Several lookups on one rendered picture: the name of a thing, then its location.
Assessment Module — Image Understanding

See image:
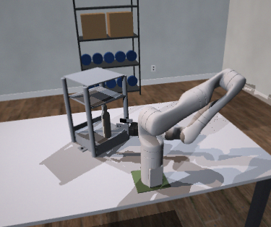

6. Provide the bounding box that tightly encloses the dark grey shelving unit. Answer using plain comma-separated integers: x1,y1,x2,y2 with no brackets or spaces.
61,67,130,158

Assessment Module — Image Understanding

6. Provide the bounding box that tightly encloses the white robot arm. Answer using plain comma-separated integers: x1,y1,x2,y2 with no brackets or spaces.
138,68,246,188

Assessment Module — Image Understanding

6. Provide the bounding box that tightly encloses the grey bottle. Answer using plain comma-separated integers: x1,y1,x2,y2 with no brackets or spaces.
101,105,111,138

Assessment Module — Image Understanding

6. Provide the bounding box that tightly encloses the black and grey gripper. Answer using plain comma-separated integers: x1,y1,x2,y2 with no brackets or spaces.
116,118,139,136

